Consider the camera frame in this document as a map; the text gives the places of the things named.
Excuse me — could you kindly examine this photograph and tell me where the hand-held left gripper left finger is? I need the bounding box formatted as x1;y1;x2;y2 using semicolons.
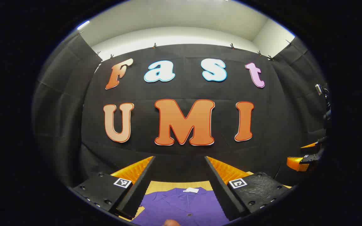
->
69;156;156;220

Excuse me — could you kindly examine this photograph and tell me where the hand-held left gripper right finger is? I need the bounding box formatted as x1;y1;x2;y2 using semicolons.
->
204;156;294;221

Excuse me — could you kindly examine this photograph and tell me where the purple button shirt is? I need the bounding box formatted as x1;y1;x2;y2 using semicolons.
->
131;187;232;226

